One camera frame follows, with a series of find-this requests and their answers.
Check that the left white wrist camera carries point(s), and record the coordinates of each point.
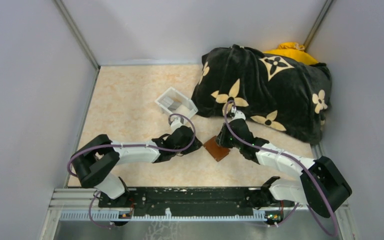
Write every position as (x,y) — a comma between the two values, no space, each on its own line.
(175,122)

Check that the yellow cloth bundle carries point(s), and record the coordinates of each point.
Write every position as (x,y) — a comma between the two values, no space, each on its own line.
(294,51)

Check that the brown leather card holder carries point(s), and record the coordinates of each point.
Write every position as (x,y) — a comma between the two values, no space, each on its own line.
(216,151)

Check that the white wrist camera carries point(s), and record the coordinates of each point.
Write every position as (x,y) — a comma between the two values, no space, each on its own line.
(175,122)
(236,114)

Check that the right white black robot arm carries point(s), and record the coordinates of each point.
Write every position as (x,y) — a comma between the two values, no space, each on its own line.
(317,183)

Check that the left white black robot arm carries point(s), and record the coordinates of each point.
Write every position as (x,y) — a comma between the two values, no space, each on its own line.
(92,164)

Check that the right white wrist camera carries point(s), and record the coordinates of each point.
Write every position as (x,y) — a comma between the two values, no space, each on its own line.
(236,114)

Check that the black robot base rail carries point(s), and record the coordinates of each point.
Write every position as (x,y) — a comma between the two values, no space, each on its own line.
(193,201)

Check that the white translucent plastic card box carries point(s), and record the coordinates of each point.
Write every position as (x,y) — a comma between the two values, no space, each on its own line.
(173,101)

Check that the black floral plush blanket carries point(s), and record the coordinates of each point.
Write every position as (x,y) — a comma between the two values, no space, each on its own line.
(270,89)

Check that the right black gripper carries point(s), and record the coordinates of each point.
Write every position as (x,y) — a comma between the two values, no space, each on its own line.
(221,137)

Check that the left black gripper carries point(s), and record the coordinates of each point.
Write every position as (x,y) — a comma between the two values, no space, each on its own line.
(196,145)

